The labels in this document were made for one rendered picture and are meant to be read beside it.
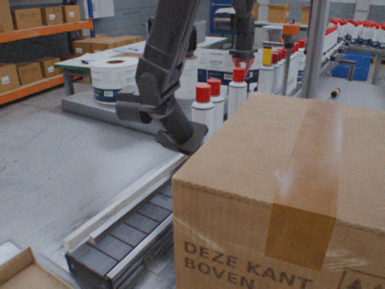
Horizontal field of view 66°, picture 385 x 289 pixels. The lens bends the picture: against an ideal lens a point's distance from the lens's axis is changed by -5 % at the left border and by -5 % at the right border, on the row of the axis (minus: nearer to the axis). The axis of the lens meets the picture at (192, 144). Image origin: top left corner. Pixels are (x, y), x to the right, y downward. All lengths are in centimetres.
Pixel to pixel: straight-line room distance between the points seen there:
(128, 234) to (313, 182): 38
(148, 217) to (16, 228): 30
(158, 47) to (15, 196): 54
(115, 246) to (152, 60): 32
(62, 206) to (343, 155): 62
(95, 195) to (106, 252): 26
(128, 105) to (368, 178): 43
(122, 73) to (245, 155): 94
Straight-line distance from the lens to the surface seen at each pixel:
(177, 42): 49
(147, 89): 52
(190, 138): 63
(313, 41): 108
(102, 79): 124
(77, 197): 80
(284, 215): 27
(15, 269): 64
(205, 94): 69
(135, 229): 60
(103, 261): 55
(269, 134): 38
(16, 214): 80
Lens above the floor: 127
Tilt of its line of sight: 26 degrees down
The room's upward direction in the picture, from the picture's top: straight up
